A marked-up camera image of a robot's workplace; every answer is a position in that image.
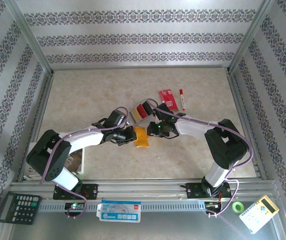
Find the orange leather card holder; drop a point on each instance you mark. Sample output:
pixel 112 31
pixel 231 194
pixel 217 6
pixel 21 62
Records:
pixel 141 138

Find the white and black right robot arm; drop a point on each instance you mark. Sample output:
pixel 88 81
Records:
pixel 195 130

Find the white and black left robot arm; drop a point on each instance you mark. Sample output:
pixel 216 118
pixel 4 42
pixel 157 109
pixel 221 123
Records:
pixel 85 138

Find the clear acrylic card stand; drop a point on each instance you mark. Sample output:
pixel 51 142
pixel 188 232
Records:
pixel 138 121

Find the plain red card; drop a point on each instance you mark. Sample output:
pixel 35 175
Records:
pixel 141 110

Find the black card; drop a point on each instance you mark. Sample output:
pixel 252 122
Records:
pixel 147 107

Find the gold card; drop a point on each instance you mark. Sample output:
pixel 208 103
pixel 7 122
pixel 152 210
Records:
pixel 133 111

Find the red card box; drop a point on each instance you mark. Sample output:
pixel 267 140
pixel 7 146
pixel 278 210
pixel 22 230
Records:
pixel 168 100

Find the red whiteboard marker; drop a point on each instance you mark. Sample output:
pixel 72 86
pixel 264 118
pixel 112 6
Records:
pixel 182 100

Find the blue white ruler set package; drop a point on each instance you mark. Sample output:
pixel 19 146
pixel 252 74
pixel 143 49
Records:
pixel 119 212

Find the small circuit board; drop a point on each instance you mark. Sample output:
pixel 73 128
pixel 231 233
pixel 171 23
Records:
pixel 74 206
pixel 211 205

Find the green tape roll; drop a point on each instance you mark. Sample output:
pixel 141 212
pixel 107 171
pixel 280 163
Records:
pixel 233 207

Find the black desk calculator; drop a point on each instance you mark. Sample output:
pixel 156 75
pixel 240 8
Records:
pixel 20 207

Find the yellow and white calculator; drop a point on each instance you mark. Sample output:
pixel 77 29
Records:
pixel 258 215

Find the aluminium mounting rail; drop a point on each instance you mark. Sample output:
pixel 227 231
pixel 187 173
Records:
pixel 145 187

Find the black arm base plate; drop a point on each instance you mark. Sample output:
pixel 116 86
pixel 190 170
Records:
pixel 194 191
pixel 91 191

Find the aluminium table end rail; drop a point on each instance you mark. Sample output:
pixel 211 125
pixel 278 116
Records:
pixel 140 67

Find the aluminium table side rail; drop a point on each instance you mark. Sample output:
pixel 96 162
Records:
pixel 238 100
pixel 43 100

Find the aluminium frame post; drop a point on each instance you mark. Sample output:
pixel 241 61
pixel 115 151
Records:
pixel 254 32
pixel 28 32

